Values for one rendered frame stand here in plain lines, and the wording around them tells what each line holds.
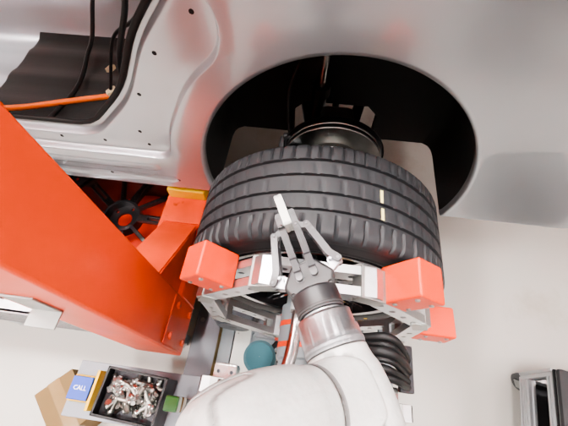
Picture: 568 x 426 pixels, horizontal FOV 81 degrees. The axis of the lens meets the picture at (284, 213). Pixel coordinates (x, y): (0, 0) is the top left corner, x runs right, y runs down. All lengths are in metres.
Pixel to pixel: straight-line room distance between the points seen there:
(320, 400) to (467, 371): 1.58
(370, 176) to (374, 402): 0.44
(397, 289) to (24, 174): 0.61
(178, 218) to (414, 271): 0.87
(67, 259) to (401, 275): 0.57
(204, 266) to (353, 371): 0.35
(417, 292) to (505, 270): 1.59
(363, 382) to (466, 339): 1.54
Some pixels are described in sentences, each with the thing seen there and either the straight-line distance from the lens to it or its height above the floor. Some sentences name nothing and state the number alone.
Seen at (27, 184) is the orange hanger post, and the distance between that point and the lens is 0.55.
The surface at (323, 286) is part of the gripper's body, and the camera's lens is 0.51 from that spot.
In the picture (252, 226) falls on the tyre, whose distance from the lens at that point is 0.66.
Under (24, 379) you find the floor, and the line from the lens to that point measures 2.12.
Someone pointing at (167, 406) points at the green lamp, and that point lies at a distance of 1.12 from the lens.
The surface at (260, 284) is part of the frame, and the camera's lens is 0.65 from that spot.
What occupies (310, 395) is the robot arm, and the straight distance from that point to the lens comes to 0.39.
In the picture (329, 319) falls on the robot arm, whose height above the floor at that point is 1.26.
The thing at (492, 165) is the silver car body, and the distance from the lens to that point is 1.05.
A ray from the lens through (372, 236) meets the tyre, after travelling 0.65.
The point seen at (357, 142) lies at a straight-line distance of 1.07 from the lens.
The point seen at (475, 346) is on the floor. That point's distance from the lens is 1.98.
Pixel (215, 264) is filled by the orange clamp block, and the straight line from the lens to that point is 0.69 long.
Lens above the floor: 1.73
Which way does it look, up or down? 60 degrees down
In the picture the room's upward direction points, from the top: straight up
